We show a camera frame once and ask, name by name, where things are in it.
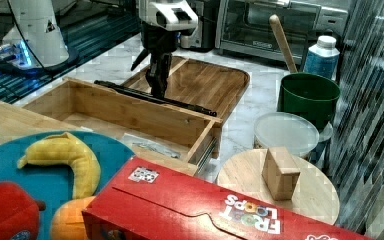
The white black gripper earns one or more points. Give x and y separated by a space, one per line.
161 21

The wooden drawer with black handle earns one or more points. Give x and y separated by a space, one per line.
105 111

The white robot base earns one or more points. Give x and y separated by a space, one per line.
35 42

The wooden drawer cabinet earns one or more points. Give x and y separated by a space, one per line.
16 122

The wooden cutting board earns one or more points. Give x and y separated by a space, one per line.
208 85

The plastic snack bag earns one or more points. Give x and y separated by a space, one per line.
133 140

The silver toaster oven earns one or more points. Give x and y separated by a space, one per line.
255 27

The yellow toy banana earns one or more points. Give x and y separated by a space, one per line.
66 149

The red Froot Loops box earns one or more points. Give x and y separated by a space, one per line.
146 201

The green mug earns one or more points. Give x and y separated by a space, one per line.
309 96

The glass jar of grains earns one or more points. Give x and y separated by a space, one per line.
280 129

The teal plate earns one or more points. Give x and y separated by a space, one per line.
53 184

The ceramic jar with wooden lid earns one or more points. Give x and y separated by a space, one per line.
314 195

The white blue bottle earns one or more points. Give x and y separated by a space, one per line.
322 58

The orange toy fruit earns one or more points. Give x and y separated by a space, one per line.
68 223

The red toy apple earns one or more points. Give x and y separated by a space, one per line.
19 213

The wooden utensil handle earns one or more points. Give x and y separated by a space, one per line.
282 42

